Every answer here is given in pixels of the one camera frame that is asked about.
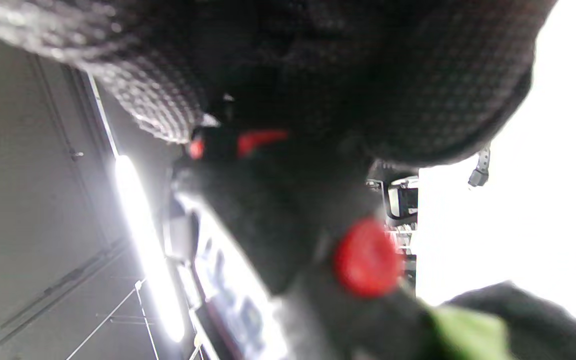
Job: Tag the black mesh office chair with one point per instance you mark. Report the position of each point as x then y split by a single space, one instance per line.
403 200

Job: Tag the black watch with red face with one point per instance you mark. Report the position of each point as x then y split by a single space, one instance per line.
278 225

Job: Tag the ceiling light tube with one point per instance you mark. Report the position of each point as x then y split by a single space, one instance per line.
148 250

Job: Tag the person's right hand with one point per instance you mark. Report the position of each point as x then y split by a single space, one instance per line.
393 75

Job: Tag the person's left hand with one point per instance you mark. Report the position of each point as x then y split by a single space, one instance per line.
553 335

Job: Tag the green cleaning cloth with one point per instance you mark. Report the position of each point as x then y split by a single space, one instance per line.
468 335

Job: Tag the black watch with grey face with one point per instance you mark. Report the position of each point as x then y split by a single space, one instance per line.
480 172

